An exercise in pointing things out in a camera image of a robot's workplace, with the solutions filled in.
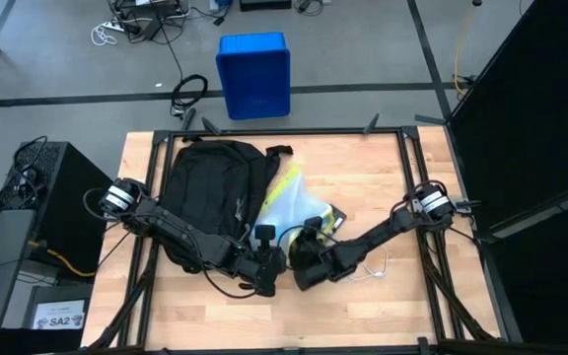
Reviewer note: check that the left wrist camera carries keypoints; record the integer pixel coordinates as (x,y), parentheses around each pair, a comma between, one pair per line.
(265,235)

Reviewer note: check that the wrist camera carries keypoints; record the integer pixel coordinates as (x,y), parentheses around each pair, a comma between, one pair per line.
(265,235)
(314,226)

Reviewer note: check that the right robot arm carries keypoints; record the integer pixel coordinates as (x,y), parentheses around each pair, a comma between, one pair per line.
(387,227)

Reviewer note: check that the black aluminium table frame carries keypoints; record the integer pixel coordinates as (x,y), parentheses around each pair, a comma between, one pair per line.
(161,148)

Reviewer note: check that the black backpack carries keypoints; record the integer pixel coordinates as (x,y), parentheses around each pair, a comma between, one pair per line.
(215,187)

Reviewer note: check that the black computer tower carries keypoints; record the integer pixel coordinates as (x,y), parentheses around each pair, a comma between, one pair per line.
(62,197)

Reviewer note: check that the white power strip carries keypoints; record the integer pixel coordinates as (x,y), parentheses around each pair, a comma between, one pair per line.
(116,23)

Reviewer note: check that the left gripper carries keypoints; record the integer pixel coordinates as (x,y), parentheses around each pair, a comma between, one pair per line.
(264,268)

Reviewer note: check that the black partition panel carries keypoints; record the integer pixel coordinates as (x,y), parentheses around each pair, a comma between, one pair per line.
(535,98)

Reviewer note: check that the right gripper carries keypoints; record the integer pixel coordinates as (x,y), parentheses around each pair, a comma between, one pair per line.
(318,266)

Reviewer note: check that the blue plastic bin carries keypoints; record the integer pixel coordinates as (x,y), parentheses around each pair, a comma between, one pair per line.
(254,74)

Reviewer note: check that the white SA2 sign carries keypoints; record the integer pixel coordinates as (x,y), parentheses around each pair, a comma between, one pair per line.
(59,315)

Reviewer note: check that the black electronics box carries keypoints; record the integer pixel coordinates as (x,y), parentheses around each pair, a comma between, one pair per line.
(151,7)

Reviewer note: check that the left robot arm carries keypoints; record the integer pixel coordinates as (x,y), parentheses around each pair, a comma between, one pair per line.
(180,232)

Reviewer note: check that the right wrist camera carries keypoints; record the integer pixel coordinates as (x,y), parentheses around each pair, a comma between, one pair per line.
(314,226)

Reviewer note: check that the clear pouch green edge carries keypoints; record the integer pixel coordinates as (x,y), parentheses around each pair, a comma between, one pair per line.
(289,202)

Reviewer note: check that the black flat device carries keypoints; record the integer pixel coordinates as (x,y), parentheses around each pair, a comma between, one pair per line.
(264,4)

